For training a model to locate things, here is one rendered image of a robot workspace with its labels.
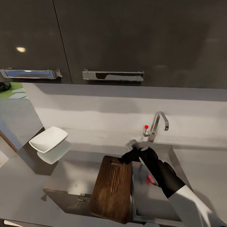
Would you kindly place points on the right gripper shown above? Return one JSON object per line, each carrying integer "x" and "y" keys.
{"x": 128, "y": 157}

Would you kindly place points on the drop in sink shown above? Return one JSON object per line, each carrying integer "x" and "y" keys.
{"x": 202, "y": 168}

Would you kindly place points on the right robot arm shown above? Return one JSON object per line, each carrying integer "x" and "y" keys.
{"x": 191, "y": 210}

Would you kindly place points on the vidalia onion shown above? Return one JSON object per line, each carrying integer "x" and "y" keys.
{"x": 150, "y": 178}

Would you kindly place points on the fixed window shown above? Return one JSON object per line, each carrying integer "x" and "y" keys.
{"x": 19, "y": 121}

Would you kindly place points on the cabinet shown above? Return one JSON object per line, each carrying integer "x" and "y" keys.
{"x": 153, "y": 43}

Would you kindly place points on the cutting board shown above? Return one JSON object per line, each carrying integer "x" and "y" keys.
{"x": 111, "y": 195}

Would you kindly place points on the bowl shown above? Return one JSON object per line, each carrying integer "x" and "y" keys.
{"x": 48, "y": 139}

